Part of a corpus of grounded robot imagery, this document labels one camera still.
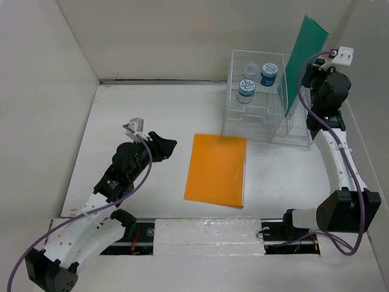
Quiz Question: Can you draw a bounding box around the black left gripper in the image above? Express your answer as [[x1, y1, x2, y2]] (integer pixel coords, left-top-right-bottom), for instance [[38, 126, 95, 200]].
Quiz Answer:
[[129, 132, 176, 181]]

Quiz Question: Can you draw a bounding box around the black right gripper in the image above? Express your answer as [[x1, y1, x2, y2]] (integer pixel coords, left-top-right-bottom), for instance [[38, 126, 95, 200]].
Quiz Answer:
[[302, 58, 342, 110]]

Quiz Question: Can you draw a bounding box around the green clip file folder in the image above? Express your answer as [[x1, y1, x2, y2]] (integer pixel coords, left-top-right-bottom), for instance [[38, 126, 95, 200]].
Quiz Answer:
[[285, 15, 329, 119]]

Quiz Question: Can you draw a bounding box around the blue pin jar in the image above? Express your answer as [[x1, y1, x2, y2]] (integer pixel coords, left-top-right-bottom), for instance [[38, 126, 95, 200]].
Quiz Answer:
[[236, 79, 256, 104], [260, 63, 278, 87]]

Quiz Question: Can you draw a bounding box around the clear paper clip jar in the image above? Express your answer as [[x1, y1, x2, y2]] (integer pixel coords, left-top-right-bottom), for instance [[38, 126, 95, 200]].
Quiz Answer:
[[243, 63, 259, 79]]

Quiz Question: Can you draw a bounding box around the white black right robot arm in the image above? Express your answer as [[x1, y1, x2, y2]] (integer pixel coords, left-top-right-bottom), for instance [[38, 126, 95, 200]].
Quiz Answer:
[[281, 57, 381, 240]]

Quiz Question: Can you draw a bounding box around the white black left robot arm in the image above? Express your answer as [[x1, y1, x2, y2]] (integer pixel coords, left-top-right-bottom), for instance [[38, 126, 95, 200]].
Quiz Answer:
[[25, 130, 177, 291]]

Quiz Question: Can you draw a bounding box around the orange file folder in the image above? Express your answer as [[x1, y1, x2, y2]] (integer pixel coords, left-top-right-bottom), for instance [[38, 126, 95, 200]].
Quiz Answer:
[[184, 133, 247, 209]]

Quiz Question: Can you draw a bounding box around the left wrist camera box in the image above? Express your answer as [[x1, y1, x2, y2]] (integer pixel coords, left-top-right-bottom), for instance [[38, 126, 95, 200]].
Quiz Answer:
[[123, 117, 146, 140]]

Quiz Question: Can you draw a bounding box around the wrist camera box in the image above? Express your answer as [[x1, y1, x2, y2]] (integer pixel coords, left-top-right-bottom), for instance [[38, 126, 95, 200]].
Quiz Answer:
[[326, 46, 354, 71], [123, 117, 146, 140]]

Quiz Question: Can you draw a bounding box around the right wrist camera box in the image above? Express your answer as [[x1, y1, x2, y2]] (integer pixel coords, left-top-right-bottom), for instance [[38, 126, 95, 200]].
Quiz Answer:
[[326, 46, 354, 71]]

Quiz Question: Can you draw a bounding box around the white wire desk organizer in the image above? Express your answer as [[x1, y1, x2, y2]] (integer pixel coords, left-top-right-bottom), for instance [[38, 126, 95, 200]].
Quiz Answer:
[[222, 50, 313, 147]]

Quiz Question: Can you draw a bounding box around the metal rail at back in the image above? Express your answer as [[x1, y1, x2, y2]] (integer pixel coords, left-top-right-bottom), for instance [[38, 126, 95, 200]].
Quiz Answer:
[[100, 79, 227, 86]]

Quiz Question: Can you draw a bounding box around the front mounting rail with wires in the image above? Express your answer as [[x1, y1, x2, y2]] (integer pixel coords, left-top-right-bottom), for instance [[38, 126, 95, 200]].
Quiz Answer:
[[102, 218, 320, 257]]

